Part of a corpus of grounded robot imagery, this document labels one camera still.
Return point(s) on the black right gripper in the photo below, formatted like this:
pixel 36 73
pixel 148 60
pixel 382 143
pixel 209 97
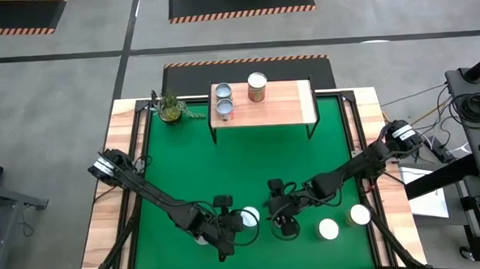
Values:
pixel 279 207

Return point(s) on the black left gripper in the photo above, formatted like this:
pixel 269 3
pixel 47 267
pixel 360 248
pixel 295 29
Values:
pixel 228 226

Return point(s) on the mushroom can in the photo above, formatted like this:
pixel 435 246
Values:
pixel 359 214

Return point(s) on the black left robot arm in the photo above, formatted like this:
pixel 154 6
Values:
pixel 157 195

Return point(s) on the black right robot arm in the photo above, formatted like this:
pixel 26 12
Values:
pixel 347 168

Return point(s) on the wooden shelf with black legs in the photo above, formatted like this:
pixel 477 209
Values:
pixel 283 104

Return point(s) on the flat salmon can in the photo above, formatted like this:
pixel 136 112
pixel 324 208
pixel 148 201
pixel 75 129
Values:
pixel 200 241

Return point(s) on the flat white top can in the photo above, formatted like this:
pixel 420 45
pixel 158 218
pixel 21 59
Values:
pixel 328 229

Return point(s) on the green table mat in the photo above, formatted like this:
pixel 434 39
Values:
pixel 241 167

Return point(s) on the white paper sheet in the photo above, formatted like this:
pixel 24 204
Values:
pixel 430 205

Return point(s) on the tall cherries can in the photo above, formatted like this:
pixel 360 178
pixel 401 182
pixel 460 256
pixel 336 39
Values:
pixel 257 87

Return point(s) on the potted succulent plant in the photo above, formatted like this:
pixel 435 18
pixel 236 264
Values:
pixel 171 111

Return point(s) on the small silver top can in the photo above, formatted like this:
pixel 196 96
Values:
pixel 223 90

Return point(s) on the black cart beam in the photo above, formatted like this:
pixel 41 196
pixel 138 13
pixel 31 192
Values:
pixel 440 176

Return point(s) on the black power brick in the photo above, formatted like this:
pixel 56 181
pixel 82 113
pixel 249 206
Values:
pixel 439 150

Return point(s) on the black hazard striped floor mat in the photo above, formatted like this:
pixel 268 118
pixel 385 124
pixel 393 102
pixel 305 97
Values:
pixel 189 78
pixel 15 14
pixel 242 0

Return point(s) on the grey equipment cart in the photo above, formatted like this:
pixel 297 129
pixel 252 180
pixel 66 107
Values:
pixel 461 85

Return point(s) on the grey side table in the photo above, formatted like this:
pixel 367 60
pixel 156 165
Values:
pixel 7 197

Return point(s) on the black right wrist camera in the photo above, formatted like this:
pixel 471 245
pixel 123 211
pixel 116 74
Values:
pixel 275 185

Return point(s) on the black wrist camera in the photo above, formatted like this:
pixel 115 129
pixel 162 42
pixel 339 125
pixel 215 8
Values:
pixel 222 200
pixel 275 185

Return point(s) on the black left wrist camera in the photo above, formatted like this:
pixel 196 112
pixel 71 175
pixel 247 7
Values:
pixel 222 200

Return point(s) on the black table frame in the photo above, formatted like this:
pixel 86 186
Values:
pixel 142 126

